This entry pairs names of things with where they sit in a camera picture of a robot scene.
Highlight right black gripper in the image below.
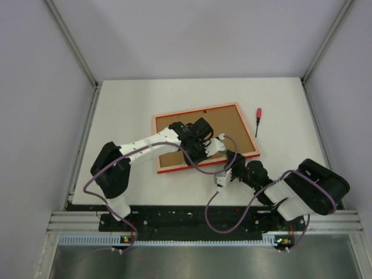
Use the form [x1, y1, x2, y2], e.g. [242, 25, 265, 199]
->
[224, 149, 259, 190]

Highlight red picture frame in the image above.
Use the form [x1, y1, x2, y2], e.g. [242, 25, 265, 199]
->
[153, 103, 261, 174]

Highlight red handled screwdriver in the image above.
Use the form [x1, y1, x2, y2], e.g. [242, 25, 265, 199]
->
[255, 108, 262, 137]

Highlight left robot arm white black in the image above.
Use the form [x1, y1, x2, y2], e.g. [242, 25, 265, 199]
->
[90, 117, 214, 231]

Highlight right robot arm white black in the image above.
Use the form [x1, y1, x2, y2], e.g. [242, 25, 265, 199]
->
[215, 152, 350, 230]

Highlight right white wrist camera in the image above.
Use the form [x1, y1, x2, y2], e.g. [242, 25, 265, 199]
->
[214, 169, 232, 192]

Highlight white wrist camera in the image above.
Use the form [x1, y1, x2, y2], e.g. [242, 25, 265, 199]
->
[204, 133, 226, 158]
[214, 169, 232, 192]

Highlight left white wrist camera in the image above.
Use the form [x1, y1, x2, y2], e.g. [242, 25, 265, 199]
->
[204, 133, 226, 158]

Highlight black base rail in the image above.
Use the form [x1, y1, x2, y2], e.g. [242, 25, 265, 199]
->
[65, 204, 306, 241]

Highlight grey slotted cable duct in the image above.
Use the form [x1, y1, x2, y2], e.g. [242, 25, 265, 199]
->
[58, 234, 291, 248]

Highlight left corner aluminium post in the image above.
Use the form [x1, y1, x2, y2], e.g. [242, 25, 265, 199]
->
[43, 0, 99, 88]

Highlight corner aluminium post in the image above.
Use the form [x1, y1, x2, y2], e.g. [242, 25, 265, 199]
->
[43, 0, 99, 88]
[301, 0, 357, 84]

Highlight right corner aluminium post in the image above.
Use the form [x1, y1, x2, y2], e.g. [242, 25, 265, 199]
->
[301, 0, 357, 84]

